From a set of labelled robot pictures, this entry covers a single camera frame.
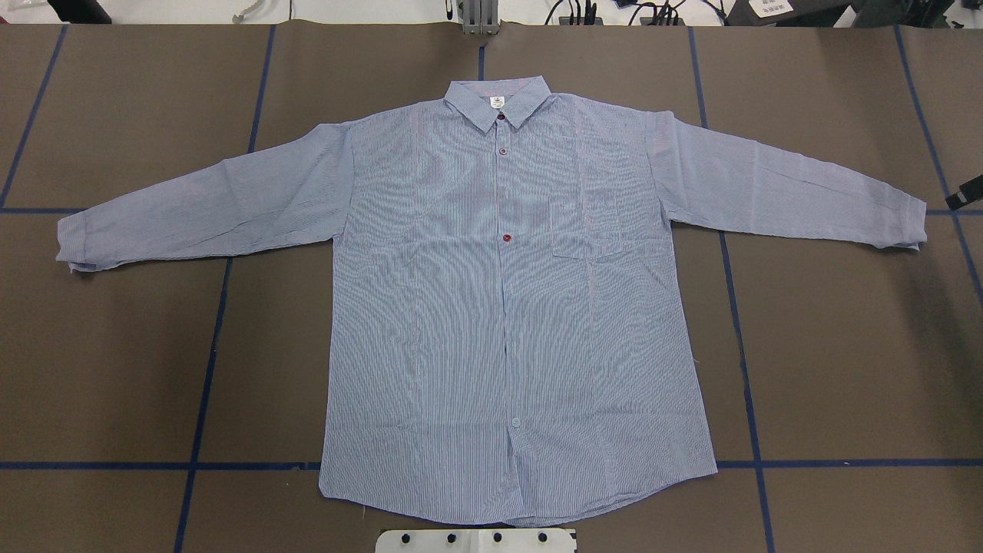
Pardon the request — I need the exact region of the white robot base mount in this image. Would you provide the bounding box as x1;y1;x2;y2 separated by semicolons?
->
375;528;578;552

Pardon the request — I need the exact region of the light blue striped shirt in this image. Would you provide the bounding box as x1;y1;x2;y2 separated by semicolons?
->
57;76;927;526

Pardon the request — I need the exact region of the grey aluminium frame post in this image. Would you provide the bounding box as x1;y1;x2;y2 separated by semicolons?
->
454;0;501;35

